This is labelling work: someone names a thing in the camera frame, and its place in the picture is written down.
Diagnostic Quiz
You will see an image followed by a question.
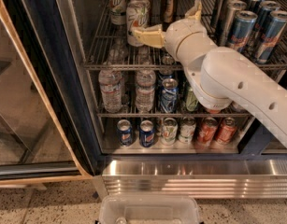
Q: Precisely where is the pepsi can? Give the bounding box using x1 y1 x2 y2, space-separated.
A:
117 119 133 147
139 120 155 147

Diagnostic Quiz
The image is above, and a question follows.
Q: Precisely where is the glass fridge door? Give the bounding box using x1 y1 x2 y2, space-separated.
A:
0 0 98 188

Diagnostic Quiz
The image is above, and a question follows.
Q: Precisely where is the blue Pepsi can middle shelf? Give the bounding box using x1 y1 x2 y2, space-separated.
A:
160 78 179 113

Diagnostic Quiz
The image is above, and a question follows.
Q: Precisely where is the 7up can bottom left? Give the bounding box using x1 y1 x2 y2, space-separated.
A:
161 118 178 145

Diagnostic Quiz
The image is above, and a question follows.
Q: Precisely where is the coca-cola can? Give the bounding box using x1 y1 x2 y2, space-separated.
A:
197 117 218 146
215 117 237 145

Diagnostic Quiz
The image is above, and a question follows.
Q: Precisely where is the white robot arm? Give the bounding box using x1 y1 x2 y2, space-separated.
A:
132 0 287 148

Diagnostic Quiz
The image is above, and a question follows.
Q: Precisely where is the orange brown soda can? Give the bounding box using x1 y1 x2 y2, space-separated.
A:
160 0 178 23

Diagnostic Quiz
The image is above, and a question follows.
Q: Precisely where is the clear plastic bin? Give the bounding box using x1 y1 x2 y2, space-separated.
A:
98 194 199 224

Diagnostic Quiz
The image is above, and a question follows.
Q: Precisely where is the left water bottle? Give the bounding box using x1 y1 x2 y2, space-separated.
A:
98 69 122 113

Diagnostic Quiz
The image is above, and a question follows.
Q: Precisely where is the front white 7up can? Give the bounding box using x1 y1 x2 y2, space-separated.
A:
126 1 149 47

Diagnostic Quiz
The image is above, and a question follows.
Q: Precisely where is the right water bottle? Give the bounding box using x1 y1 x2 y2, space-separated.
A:
136 70 156 112

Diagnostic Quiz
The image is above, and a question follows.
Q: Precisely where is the right Coca-Cola can bottom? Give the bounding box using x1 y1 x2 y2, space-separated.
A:
215 117 237 145

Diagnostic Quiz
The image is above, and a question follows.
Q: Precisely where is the left Pepsi can bottom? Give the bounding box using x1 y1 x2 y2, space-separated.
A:
117 119 133 147

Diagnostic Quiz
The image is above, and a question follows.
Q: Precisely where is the left Coca-Cola can bottom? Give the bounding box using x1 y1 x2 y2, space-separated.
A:
197 117 218 146

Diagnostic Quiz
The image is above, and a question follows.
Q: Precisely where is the top wire shelf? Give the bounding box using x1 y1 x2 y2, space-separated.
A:
84 0 287 71

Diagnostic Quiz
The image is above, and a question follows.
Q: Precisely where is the steel fridge base grille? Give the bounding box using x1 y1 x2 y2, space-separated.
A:
93 160 287 199

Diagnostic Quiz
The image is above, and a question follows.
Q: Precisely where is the right front Red Bull can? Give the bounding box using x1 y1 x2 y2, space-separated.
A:
251 10 287 64

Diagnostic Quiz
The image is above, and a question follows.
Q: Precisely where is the back left 7up can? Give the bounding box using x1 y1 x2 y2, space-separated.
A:
109 0 127 25

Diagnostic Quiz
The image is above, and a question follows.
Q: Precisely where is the wire shelf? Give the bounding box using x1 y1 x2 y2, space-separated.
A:
84 0 287 71
97 105 251 118

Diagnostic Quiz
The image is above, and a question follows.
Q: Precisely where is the water bottle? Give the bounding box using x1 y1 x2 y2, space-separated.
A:
136 70 156 112
98 69 122 113

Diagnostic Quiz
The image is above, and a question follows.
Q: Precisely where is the green soda can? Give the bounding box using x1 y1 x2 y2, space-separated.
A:
184 83 198 112

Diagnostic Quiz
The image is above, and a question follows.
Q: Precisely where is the red bull can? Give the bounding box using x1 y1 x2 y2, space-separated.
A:
251 10 287 64
217 1 247 46
247 0 280 49
226 10 257 52

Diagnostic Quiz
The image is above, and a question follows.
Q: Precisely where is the middle wire shelf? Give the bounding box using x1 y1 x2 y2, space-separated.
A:
97 105 251 118

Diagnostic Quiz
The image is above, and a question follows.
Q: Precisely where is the silver energy can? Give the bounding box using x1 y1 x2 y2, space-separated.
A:
215 0 240 37
210 0 223 28

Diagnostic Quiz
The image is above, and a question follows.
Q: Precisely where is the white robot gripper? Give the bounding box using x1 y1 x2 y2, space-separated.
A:
132 0 208 63

